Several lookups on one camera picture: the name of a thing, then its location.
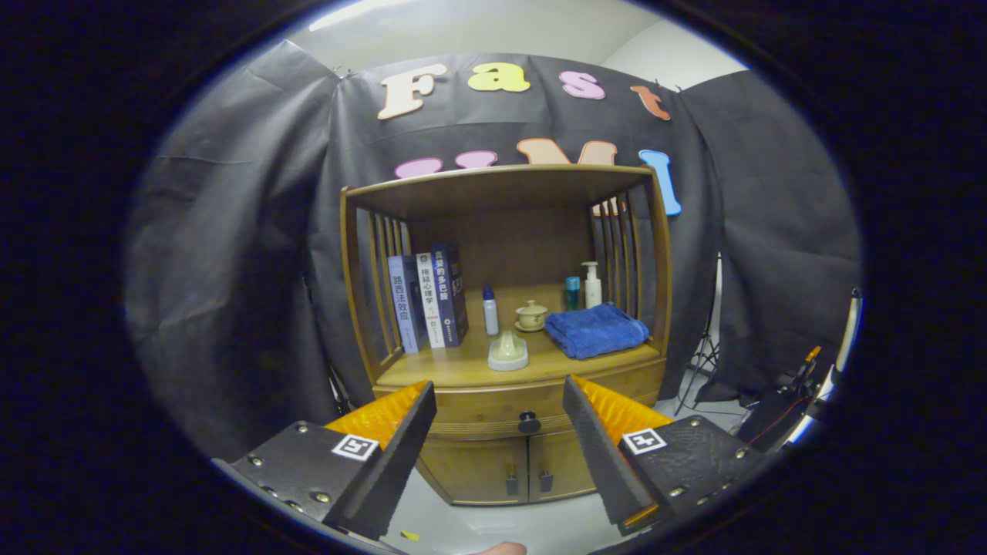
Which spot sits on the white bottle with blue cap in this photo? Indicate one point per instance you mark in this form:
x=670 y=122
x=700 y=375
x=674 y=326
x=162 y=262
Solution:
x=490 y=316

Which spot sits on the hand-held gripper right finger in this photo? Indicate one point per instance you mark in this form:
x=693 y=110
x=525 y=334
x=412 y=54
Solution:
x=597 y=455

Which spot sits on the blue folded towel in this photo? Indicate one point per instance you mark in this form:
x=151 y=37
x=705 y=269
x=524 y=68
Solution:
x=597 y=331

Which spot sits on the wooden cabinet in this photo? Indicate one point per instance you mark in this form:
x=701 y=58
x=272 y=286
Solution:
x=501 y=189

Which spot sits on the wooden countertop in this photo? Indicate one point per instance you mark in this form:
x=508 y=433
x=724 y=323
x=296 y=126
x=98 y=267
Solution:
x=463 y=362

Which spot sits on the black tripod stand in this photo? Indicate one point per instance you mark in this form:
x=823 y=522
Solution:
x=703 y=362

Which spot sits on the beige lidded teacup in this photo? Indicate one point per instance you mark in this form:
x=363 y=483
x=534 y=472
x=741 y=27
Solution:
x=531 y=316

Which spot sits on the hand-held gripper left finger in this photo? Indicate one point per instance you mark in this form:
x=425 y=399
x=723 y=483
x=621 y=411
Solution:
x=393 y=462

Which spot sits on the dark blue book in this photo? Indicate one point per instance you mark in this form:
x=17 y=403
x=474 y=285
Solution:
x=451 y=293

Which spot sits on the black device with orange tip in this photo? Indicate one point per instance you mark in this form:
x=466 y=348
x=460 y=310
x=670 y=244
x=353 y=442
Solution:
x=779 y=416

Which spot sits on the white pump bottle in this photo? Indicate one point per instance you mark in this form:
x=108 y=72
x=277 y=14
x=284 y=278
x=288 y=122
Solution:
x=592 y=291

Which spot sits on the white spine book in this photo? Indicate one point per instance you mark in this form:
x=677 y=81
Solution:
x=428 y=301

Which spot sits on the teal bottle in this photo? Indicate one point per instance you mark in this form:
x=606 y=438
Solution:
x=572 y=294

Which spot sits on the pale blue book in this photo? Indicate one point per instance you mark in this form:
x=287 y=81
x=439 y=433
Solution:
x=402 y=308

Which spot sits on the wooden drawer with black knob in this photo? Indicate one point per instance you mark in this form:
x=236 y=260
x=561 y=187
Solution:
x=478 y=401

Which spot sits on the pale green ceramic holder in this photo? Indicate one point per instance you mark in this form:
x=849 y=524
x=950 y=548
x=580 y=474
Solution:
x=508 y=353

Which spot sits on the wooden cabinet door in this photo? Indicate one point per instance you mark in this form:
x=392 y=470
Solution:
x=478 y=470
x=559 y=466

